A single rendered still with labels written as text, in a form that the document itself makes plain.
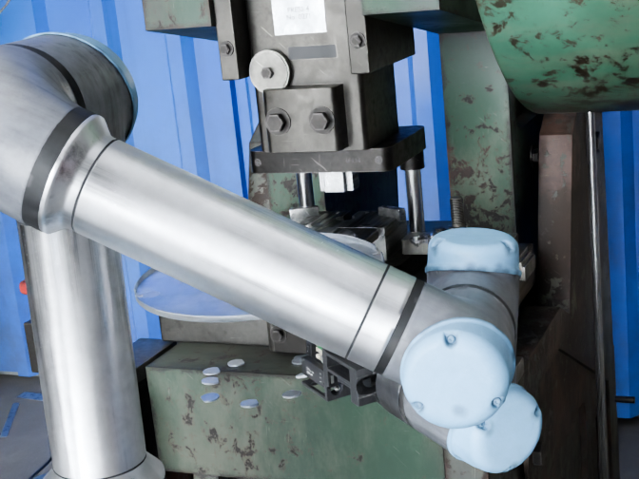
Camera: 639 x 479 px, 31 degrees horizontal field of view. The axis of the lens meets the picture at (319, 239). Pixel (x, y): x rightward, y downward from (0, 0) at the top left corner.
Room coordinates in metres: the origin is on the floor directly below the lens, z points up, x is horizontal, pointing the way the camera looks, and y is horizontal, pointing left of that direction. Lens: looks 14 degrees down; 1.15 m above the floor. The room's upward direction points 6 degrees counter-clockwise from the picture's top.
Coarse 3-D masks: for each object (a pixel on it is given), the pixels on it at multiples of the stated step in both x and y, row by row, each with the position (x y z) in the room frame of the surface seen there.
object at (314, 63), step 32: (256, 0) 1.48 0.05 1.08; (288, 0) 1.46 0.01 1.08; (320, 0) 1.44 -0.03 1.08; (256, 32) 1.48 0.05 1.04; (288, 32) 1.46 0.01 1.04; (320, 32) 1.45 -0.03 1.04; (256, 64) 1.47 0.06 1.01; (288, 64) 1.46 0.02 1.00; (320, 64) 1.45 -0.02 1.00; (256, 96) 1.49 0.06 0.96; (288, 96) 1.44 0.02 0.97; (320, 96) 1.42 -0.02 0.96; (352, 96) 1.43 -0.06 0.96; (384, 96) 1.50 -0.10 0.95; (288, 128) 1.44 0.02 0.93; (320, 128) 1.41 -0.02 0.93; (352, 128) 1.43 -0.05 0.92; (384, 128) 1.49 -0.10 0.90
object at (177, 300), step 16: (352, 240) 1.37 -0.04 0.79; (160, 272) 1.34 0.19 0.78; (144, 288) 1.28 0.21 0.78; (160, 288) 1.28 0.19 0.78; (176, 288) 1.27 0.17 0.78; (192, 288) 1.26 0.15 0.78; (144, 304) 1.21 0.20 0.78; (160, 304) 1.22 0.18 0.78; (176, 304) 1.21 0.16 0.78; (192, 304) 1.21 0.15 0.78; (208, 304) 1.20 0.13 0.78; (224, 304) 1.20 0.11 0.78; (192, 320) 1.16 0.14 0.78; (208, 320) 1.15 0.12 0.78; (224, 320) 1.14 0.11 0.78; (240, 320) 1.14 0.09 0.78
